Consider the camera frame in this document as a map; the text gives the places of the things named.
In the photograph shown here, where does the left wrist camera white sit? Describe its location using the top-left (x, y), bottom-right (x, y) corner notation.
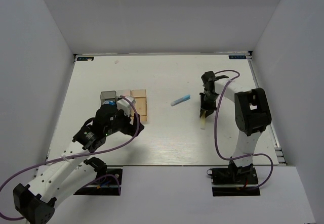
top-left (116, 95), bottom-right (136, 117)

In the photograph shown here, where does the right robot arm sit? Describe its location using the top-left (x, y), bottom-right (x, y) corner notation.
top-left (199, 71), bottom-right (272, 183)

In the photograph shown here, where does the corner label sticker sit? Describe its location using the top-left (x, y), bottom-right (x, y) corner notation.
top-left (228, 55), bottom-right (247, 60)
top-left (76, 57), bottom-right (94, 61)

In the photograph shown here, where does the cream yellow pastel highlighter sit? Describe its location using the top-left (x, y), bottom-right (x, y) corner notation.
top-left (200, 116), bottom-right (206, 129)

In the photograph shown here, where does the clear transparent container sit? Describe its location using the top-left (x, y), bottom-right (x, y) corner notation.
top-left (116, 89), bottom-right (131, 100)

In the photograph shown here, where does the blue pastel highlighter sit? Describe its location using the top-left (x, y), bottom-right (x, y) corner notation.
top-left (170, 95), bottom-right (191, 107)

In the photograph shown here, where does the purple cable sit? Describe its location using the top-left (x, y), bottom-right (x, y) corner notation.
top-left (206, 69), bottom-right (274, 191)
top-left (0, 96), bottom-right (141, 221)

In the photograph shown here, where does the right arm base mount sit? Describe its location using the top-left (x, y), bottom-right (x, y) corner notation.
top-left (206, 168), bottom-right (261, 197)

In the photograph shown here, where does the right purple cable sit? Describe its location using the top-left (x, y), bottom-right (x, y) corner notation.
top-left (206, 69), bottom-right (274, 191)

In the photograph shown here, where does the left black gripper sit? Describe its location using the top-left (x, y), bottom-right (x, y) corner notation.
top-left (105, 106), bottom-right (145, 137)

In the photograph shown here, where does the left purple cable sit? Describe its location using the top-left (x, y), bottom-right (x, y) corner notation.
top-left (0, 96), bottom-right (141, 221)

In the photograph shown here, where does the left corner label sticker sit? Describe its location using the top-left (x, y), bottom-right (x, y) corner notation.
top-left (76, 57), bottom-right (94, 61)

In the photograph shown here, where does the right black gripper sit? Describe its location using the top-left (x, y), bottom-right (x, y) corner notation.
top-left (199, 92), bottom-right (219, 117)

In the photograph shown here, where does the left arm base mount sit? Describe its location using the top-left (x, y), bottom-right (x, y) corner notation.
top-left (74, 168), bottom-right (123, 196)

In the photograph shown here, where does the right corner label sticker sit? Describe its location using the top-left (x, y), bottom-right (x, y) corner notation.
top-left (228, 55), bottom-right (247, 60)

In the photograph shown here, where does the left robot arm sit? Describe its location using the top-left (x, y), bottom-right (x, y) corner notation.
top-left (13, 97), bottom-right (144, 223)

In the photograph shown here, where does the blue tape roll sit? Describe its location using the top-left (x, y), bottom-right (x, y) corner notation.
top-left (103, 100), bottom-right (115, 105)

